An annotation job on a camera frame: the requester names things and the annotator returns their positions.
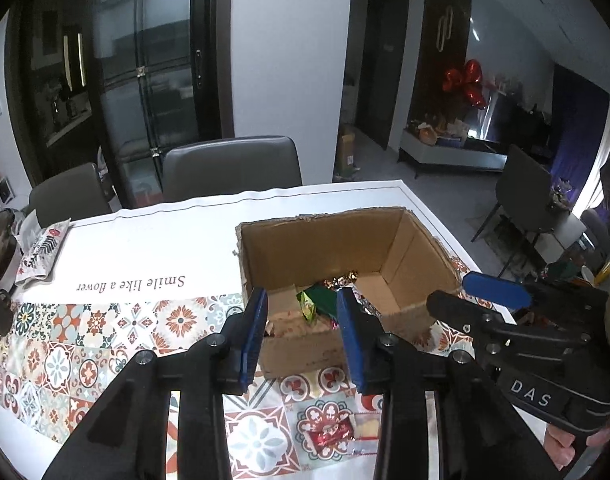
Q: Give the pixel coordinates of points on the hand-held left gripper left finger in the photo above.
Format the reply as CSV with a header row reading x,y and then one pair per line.
x,y
252,335

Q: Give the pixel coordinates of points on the dark interior door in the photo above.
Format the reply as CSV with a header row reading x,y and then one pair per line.
x,y
382,70

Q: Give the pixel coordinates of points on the sliding glass door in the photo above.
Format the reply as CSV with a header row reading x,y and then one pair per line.
x,y
150,60

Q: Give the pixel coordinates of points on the flower bouquet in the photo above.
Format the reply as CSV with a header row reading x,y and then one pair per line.
x,y
561,192

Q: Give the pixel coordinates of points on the person's right hand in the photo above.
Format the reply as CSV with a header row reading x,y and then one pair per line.
x,y
565,447

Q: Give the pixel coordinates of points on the leaf-print fabric pouch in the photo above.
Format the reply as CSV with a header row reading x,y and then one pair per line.
x,y
40,252

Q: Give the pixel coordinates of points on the red gold foil candy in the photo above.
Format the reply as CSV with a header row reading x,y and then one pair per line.
x,y
342,279

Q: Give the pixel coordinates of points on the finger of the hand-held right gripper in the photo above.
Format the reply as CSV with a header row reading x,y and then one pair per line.
x,y
495,292
465,310

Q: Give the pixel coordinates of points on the green snack packet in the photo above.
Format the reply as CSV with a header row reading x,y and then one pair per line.
x,y
317,301

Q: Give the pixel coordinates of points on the brown cardboard box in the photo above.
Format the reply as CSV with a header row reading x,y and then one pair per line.
x,y
415,245

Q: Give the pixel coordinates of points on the white low cabinet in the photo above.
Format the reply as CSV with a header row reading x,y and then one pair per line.
x,y
450,155

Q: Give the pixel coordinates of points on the grey dining chair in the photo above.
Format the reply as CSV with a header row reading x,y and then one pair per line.
x,y
230,165
70,195

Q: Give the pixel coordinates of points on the red patterned snack packet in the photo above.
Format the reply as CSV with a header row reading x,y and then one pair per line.
x,y
330,435

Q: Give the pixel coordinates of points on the small cardboard box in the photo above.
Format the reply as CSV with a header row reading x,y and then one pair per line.
x,y
345,149

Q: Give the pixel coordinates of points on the purple curtain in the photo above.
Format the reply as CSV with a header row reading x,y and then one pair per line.
x,y
580,130

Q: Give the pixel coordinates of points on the yellow white snack packet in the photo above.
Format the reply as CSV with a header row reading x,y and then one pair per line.
x,y
367,427

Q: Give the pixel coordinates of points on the red foil balloons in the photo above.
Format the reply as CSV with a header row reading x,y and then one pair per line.
x,y
465,82

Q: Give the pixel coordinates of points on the clear silver snack packet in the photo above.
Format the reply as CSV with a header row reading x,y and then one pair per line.
x,y
370,306

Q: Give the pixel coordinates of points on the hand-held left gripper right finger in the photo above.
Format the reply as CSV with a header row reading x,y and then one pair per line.
x,y
350,340

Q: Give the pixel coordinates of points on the dark dining chair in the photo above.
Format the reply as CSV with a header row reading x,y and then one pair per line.
x,y
525,200

